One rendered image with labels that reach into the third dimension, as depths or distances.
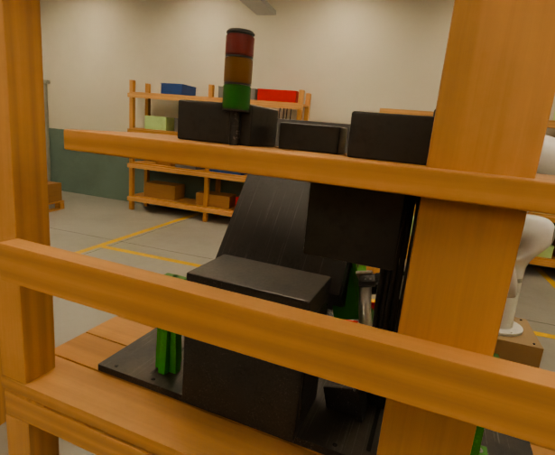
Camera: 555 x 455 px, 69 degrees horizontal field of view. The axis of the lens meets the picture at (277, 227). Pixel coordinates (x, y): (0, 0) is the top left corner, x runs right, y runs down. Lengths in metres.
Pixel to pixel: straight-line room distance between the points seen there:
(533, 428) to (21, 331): 1.09
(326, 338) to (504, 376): 0.25
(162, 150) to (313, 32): 6.29
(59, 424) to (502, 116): 1.17
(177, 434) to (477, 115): 0.89
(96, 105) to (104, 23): 1.46
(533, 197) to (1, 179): 1.06
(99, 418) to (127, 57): 7.62
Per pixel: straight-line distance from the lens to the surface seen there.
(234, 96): 0.74
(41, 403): 1.27
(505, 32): 0.65
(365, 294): 1.01
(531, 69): 0.65
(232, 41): 0.76
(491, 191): 0.60
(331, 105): 6.71
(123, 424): 1.10
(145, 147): 0.77
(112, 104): 8.52
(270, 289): 0.88
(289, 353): 0.71
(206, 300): 0.74
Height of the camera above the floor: 1.57
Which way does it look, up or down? 13 degrees down
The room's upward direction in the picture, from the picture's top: 5 degrees clockwise
